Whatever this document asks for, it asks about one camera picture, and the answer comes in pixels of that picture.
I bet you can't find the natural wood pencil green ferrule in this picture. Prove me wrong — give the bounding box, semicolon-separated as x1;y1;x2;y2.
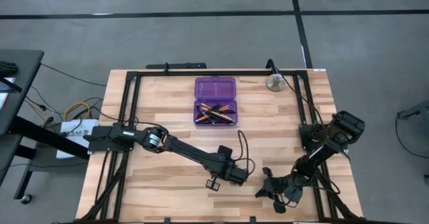
208;110;236;122

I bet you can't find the purple plastic supply box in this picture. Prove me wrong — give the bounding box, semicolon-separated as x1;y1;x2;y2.
193;76;239;127

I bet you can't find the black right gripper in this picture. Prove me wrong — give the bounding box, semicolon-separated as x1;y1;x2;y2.
255;166;304;215

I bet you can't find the grey stand leg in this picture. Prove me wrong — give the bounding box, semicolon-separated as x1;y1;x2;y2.
397;99;429;121

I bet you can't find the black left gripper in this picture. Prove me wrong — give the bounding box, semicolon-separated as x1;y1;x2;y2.
205;145;249;191

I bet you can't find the black caster wheel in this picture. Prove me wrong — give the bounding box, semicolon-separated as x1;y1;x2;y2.
19;192;34;205

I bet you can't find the yellow coiled cable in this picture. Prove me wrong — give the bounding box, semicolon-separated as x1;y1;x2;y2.
62;101;92;121

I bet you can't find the white printed paper sheet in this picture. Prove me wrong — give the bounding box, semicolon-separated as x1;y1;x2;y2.
56;118;100;160

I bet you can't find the metal cylinder on disc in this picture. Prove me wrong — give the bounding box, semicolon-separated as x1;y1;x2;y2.
265;72;288;93

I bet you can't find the white sheet dark clip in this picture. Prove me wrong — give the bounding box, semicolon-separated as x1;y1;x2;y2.
0;76;23;94

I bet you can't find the black aluminium table frame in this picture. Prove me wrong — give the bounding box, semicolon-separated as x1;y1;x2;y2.
78;68;365;224

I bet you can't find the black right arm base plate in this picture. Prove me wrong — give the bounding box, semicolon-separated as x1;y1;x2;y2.
299;123;349;151

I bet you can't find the black pouch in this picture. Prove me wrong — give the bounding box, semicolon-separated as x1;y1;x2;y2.
0;60;19;78

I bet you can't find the black side table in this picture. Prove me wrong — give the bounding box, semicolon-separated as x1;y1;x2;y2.
0;48;90;201

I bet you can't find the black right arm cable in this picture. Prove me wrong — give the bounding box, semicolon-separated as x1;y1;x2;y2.
266;58;322;134

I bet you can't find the black floor cable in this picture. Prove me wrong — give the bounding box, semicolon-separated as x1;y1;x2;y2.
394;111;429;160
40;62;108;87

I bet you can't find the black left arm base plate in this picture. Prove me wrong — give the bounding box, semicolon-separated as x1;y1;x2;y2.
83;125;135;153

